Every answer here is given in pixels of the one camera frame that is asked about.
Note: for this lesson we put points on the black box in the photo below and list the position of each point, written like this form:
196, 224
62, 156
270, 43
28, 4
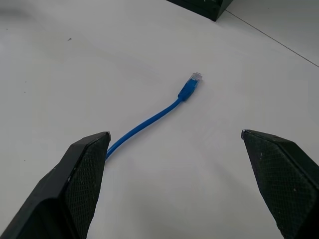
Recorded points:
209, 7

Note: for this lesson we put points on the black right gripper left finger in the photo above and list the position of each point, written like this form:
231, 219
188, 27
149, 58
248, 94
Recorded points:
62, 189

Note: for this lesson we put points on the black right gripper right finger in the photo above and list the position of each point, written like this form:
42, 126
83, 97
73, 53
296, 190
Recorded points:
286, 179

